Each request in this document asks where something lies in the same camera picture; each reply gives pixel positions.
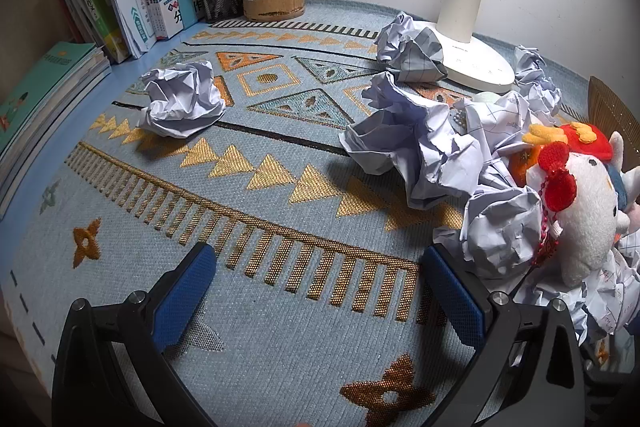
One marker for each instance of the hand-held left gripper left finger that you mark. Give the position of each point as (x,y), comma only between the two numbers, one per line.
(185,292)

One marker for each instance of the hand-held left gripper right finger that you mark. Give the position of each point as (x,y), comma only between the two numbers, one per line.
(452,302)

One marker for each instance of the white paper ball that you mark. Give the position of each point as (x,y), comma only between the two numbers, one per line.
(605,297)
(180,102)
(542,99)
(407,47)
(529,63)
(500,227)

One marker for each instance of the orange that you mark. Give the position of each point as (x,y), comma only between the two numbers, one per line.
(520,167)

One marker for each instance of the white plush toy red hat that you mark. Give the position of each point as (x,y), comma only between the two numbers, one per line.
(585,207)

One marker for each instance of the large paper ball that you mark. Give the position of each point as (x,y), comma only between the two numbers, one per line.
(410,142)

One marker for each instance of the grid paper ball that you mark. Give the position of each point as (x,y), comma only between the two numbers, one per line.
(500,122)

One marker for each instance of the amber ribbed glass bowl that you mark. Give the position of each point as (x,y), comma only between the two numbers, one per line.
(612,117)

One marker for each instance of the patterned woven mat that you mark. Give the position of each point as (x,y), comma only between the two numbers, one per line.
(280,337)

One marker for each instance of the stack of green books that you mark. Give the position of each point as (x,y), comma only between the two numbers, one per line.
(45,97)

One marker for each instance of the white lamp stand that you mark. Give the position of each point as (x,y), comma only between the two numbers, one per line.
(460,7)

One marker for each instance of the row of upright books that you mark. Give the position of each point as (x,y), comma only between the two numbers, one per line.
(85,2)

